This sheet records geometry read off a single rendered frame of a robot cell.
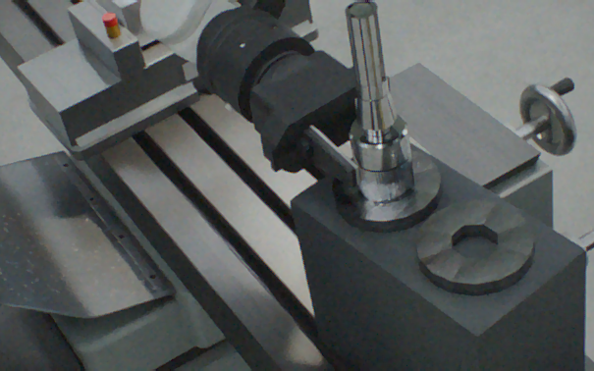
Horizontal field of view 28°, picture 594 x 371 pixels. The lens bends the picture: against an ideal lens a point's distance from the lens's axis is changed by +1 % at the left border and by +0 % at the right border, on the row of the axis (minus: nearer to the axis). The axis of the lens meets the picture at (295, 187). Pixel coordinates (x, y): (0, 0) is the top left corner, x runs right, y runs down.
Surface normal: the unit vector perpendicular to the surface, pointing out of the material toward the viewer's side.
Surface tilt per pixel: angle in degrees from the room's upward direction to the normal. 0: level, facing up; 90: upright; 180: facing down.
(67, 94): 0
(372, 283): 90
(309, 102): 4
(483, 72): 0
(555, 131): 90
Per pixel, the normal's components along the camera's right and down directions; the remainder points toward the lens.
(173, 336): 0.52, 0.51
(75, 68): -0.15, -0.73
